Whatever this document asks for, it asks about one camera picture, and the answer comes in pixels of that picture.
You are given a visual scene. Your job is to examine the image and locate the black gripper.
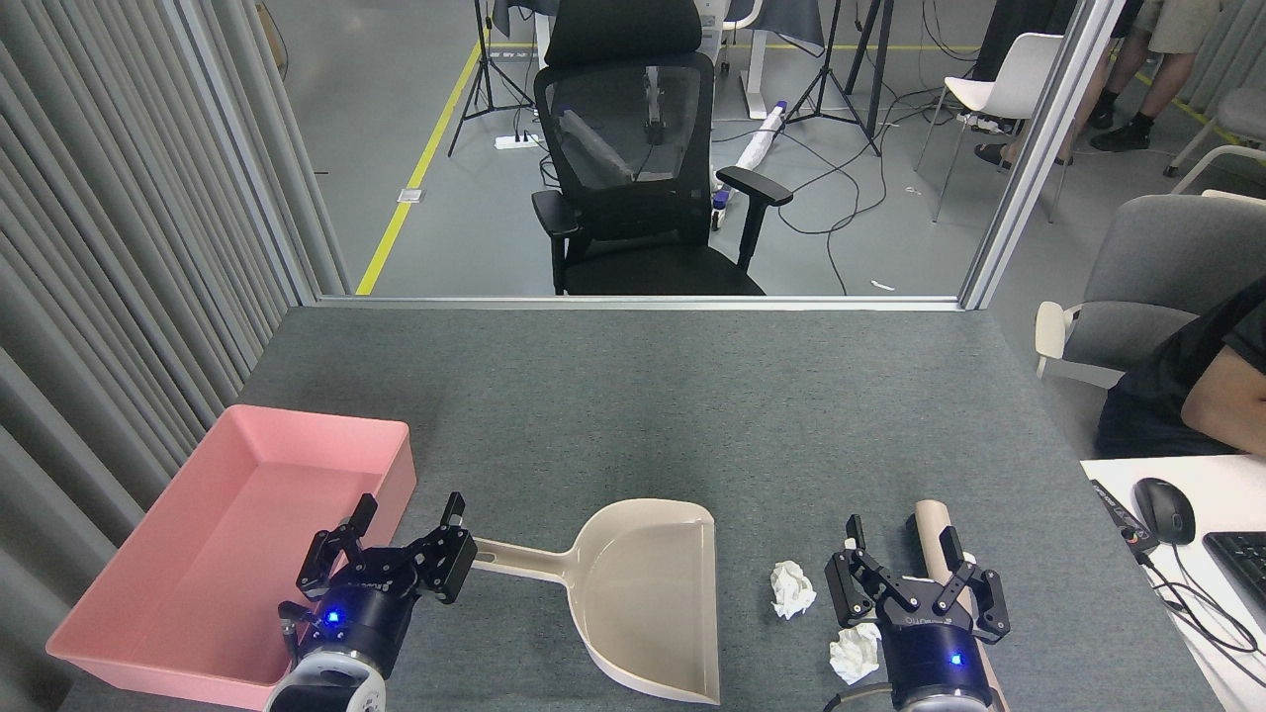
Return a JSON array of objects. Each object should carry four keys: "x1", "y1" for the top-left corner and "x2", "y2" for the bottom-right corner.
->
[
  {"x1": 826, "y1": 514, "x2": 1012, "y2": 707},
  {"x1": 295, "y1": 491, "x2": 479, "y2": 678}
]

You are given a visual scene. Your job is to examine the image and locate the beige hand brush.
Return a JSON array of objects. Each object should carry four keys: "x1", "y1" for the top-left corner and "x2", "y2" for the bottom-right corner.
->
[{"x1": 907, "y1": 499, "x2": 1010, "y2": 712}]

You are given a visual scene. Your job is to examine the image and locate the large white paper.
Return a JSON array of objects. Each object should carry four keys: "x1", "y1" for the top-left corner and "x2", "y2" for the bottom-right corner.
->
[{"x1": 829, "y1": 621, "x2": 883, "y2": 685}]

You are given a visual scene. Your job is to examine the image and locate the small white paper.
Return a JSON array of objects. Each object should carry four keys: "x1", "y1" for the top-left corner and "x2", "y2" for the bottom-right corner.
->
[{"x1": 770, "y1": 561, "x2": 818, "y2": 620}]

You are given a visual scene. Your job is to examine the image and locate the beige plastic dustpan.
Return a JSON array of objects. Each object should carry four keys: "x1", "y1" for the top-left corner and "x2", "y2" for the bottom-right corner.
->
[{"x1": 472, "y1": 498, "x2": 721, "y2": 706}]

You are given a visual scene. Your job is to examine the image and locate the pink plastic bin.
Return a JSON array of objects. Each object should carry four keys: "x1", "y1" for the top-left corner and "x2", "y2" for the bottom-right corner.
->
[{"x1": 45, "y1": 404, "x2": 417, "y2": 711}]

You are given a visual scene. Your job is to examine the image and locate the black device with red button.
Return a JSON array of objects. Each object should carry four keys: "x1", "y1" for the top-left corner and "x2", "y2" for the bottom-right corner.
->
[{"x1": 1090, "y1": 480, "x2": 1160, "y2": 555}]

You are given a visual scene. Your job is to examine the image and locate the black computer mouse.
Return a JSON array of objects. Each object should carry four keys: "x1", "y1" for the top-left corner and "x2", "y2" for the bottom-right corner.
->
[{"x1": 1133, "y1": 478, "x2": 1197, "y2": 546}]

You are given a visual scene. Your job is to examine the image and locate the seated person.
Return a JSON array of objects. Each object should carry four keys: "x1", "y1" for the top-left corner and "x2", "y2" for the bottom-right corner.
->
[{"x1": 1095, "y1": 277, "x2": 1266, "y2": 459}]

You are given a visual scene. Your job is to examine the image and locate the black keyboard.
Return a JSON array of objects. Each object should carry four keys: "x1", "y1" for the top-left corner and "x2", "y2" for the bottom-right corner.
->
[{"x1": 1203, "y1": 531, "x2": 1266, "y2": 612}]

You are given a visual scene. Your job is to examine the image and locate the white desk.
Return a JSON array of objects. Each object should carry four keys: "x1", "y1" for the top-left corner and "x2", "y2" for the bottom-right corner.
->
[{"x1": 1080, "y1": 455, "x2": 1266, "y2": 712}]

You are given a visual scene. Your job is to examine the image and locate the black mesh office chair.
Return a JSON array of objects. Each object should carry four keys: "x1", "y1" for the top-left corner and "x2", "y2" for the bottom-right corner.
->
[{"x1": 531, "y1": 0, "x2": 794, "y2": 296}]

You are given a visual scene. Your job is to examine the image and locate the grey upholstered armchair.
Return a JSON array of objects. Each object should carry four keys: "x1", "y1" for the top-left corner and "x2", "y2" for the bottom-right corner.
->
[{"x1": 1035, "y1": 190, "x2": 1266, "y2": 389}]

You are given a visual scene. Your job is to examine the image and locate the grey pleated curtain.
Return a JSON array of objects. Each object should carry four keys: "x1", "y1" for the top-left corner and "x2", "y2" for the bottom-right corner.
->
[{"x1": 0, "y1": 0, "x2": 317, "y2": 712}]

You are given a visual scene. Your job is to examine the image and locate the white roll with blue ends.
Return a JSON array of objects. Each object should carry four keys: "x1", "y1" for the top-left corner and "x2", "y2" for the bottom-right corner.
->
[{"x1": 710, "y1": 99, "x2": 789, "y2": 230}]

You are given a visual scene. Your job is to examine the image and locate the black tripod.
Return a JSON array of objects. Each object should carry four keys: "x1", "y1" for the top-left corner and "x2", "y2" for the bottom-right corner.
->
[
  {"x1": 447, "y1": 0, "x2": 535, "y2": 157},
  {"x1": 786, "y1": 0, "x2": 896, "y2": 157}
]

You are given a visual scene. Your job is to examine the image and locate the white plastic chair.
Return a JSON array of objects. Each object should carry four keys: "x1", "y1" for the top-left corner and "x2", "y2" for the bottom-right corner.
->
[{"x1": 915, "y1": 33, "x2": 1079, "y2": 223}]

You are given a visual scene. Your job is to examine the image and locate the white stand leg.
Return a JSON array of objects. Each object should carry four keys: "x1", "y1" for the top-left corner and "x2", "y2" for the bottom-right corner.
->
[{"x1": 740, "y1": 28, "x2": 774, "y2": 122}]

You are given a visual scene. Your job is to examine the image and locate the standing person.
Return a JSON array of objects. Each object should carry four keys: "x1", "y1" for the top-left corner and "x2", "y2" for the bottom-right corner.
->
[{"x1": 1083, "y1": 0, "x2": 1227, "y2": 154}]

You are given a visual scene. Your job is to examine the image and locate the black desk cables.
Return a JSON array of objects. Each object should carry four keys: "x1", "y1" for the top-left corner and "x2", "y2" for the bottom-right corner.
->
[{"x1": 1137, "y1": 544, "x2": 1266, "y2": 659}]

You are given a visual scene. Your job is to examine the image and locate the black floor cable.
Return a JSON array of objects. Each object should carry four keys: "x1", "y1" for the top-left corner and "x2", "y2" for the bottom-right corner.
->
[{"x1": 712, "y1": 59, "x2": 980, "y2": 296}]

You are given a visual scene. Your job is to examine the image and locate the silver frame rail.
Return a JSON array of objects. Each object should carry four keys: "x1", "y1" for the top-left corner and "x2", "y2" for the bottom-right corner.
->
[{"x1": 316, "y1": 294, "x2": 965, "y2": 312}]

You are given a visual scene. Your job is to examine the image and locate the silver frame post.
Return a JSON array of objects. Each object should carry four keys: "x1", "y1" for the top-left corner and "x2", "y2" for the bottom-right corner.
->
[
  {"x1": 163, "y1": 0, "x2": 352, "y2": 303},
  {"x1": 959, "y1": 0, "x2": 1129, "y2": 311}
]

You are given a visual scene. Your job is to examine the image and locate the grey chair with white frame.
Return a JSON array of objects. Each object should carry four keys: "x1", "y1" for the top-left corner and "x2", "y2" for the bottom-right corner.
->
[{"x1": 1164, "y1": 87, "x2": 1266, "y2": 194}]

